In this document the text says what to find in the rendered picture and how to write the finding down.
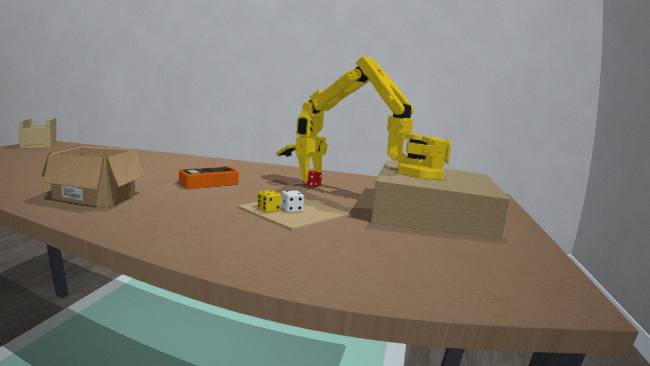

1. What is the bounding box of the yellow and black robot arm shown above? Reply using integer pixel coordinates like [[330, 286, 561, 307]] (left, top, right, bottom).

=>
[[296, 56, 449, 180]]

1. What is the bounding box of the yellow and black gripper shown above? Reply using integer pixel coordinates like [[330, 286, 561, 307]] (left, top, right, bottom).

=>
[[276, 134, 327, 182]]

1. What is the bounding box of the orange digital multimeter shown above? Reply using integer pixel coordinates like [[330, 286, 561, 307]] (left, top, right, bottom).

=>
[[179, 166, 239, 189]]

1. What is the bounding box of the white die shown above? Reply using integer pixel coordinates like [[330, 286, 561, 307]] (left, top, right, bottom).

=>
[[282, 191, 304, 212]]

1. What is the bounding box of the red die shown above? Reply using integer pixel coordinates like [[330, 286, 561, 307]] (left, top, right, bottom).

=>
[[303, 171, 322, 187]]

